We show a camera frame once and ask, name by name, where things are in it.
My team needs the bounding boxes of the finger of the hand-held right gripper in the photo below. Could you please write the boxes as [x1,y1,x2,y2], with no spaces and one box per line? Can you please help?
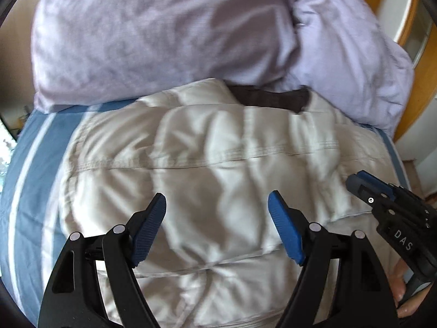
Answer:
[346,175,391,207]
[357,171,398,200]

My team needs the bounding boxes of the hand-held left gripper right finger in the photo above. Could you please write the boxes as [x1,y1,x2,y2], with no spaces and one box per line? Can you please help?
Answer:
[267,190,400,328]

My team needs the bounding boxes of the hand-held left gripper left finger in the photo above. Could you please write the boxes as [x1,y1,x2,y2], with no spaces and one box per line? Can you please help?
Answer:
[38,192,167,328]

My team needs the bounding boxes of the white quilted duvet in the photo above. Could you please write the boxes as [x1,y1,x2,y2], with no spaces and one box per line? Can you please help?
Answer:
[58,78,400,328]

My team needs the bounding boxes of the person's right hand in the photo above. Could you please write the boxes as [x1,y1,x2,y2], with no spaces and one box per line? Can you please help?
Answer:
[389,260,420,320]

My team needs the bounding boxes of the lilac pillow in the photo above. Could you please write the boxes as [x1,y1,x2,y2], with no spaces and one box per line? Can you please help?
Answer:
[31,0,303,114]
[280,0,415,137]

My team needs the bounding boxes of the blue white striped bed sheet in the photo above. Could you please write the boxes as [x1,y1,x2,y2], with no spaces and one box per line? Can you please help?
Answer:
[0,97,408,328]

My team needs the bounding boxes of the glass door panel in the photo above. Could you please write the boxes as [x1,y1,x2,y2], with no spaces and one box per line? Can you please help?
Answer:
[396,3,432,65]

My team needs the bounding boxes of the wooden headboard frame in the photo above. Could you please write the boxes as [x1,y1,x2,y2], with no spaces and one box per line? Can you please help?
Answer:
[348,0,437,185]

